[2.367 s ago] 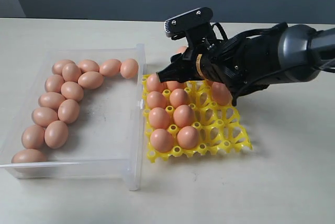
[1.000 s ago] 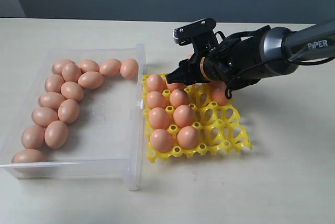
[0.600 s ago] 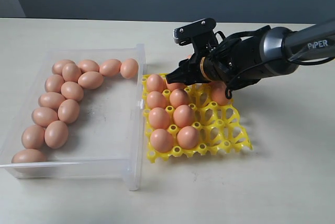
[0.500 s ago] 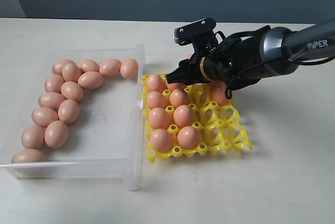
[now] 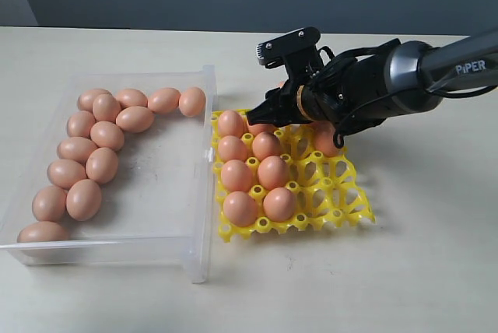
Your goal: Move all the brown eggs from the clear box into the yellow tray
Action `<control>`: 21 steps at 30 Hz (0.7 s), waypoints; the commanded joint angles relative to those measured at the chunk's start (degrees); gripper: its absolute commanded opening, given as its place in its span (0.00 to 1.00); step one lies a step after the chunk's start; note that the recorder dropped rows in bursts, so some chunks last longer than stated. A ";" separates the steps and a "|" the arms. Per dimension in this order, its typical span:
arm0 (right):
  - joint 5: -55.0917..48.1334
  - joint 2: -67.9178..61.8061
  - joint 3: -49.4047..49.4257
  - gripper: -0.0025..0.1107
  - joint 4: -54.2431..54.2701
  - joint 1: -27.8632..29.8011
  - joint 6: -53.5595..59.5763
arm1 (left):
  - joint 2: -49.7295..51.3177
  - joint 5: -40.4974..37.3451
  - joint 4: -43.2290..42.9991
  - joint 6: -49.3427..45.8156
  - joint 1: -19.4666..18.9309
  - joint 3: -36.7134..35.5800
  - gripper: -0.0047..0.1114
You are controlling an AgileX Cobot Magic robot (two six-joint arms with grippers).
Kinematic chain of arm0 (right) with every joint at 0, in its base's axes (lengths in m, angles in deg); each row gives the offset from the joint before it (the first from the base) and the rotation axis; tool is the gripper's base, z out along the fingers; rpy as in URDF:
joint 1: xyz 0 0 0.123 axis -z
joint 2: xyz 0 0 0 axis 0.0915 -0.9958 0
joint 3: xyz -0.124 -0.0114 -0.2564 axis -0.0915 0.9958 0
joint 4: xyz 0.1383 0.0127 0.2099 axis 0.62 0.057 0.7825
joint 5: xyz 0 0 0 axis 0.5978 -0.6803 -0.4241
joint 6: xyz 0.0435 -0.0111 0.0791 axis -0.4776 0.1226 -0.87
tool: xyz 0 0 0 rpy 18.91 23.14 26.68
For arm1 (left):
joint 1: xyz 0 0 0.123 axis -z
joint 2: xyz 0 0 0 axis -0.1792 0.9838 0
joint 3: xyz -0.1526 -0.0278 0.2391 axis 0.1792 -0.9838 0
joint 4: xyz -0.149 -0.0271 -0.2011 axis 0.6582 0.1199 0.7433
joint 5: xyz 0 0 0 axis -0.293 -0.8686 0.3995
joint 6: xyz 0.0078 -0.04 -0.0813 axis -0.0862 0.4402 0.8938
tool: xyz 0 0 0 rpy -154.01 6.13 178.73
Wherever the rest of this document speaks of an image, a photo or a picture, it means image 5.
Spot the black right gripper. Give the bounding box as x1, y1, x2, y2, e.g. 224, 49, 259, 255
246, 72, 323, 127

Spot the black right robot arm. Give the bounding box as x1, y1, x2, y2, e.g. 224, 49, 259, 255
246, 26, 497, 135

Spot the yellow plastic egg tray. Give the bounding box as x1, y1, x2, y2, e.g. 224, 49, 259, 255
211, 110, 375, 242

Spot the clear plastic bin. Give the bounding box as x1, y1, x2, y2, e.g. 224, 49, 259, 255
1, 65, 217, 282

